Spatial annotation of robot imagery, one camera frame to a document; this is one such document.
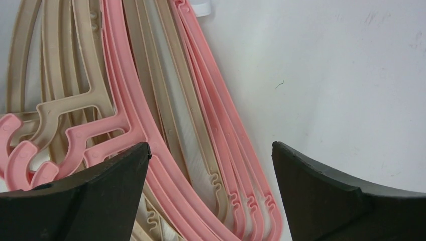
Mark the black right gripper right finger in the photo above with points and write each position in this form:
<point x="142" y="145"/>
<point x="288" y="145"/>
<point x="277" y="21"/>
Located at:
<point x="323" y="203"/>

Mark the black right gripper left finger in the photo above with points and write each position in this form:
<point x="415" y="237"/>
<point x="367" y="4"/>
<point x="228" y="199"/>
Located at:
<point x="98" y="203"/>

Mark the pink plastic hanger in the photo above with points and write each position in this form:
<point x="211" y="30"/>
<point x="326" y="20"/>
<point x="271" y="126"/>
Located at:
<point x="244" y="179"/>
<point x="12" y="125"/>
<point x="93" y="142"/>

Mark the beige plastic hanger top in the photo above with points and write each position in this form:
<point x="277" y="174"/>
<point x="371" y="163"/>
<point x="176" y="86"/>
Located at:
<point x="61" y="19"/>

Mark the beige plastic hanger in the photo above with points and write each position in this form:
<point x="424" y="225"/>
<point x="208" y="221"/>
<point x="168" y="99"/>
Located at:
<point x="19" y="53"/>
<point x="167" y="84"/>
<point x="61" y="19"/>

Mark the white rack foot far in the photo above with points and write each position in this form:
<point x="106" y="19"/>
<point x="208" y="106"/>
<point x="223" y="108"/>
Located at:
<point x="201" y="8"/>

